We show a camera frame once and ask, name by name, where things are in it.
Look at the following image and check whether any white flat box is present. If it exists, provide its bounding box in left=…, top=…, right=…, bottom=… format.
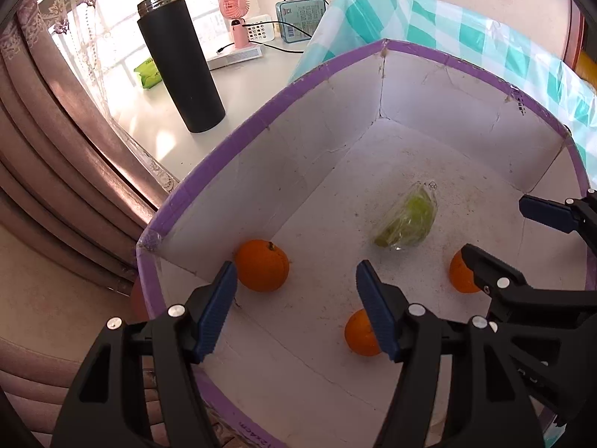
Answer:
left=205, top=46, right=264, bottom=72

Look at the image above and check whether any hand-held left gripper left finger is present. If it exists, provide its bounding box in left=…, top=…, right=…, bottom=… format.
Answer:
left=49, top=261, right=238, bottom=448

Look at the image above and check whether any black thermos bottle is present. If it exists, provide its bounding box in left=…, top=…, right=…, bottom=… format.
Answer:
left=137, top=0, right=227, bottom=134

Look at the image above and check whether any teal tin box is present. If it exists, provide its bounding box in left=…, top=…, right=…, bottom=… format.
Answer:
left=275, top=0, right=329, bottom=44

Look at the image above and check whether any wooden door frame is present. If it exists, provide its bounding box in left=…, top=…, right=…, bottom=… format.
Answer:
left=562, top=0, right=588, bottom=71

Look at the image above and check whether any green tissue packet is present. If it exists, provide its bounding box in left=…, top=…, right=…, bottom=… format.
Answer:
left=134, top=56, right=164, bottom=90

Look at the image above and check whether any white perforated holder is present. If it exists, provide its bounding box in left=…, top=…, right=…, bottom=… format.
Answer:
left=243, top=14, right=277, bottom=43

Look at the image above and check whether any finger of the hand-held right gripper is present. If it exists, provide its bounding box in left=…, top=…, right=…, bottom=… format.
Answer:
left=459, top=243, right=597, bottom=427
left=519, top=189, right=597, bottom=248

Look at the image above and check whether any black cable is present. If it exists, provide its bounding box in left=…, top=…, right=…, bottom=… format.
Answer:
left=216, top=19, right=312, bottom=56

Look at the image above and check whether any brown curtain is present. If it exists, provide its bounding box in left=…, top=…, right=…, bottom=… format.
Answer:
left=0, top=9, right=162, bottom=290

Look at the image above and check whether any white cardboard box purple rim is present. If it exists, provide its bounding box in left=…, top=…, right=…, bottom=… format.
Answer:
left=135, top=38, right=589, bottom=448

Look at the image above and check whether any small wrapped cabbage wedge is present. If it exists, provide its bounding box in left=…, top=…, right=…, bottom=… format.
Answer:
left=374, top=181, right=439, bottom=249

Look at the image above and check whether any reddish brown object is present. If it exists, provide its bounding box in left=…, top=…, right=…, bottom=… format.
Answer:
left=129, top=282, right=150, bottom=323

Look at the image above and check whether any teal checked plastic tablecloth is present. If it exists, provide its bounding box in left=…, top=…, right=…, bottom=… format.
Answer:
left=287, top=0, right=597, bottom=448

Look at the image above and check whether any pink cushioned seat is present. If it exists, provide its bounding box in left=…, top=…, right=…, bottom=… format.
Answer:
left=0, top=224, right=157, bottom=448

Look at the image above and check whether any sheer lace curtain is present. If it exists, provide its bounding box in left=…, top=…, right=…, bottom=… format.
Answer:
left=19, top=0, right=180, bottom=197

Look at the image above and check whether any orange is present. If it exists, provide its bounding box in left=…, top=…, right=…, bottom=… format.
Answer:
left=449, top=249, right=482, bottom=294
left=234, top=239, right=290, bottom=293
left=344, top=309, right=383, bottom=357

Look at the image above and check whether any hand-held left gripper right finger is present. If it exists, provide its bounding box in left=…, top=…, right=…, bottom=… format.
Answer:
left=355, top=260, right=546, bottom=448

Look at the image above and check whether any pink handheld fan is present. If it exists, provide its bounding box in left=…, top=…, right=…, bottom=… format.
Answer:
left=219, top=0, right=253, bottom=50

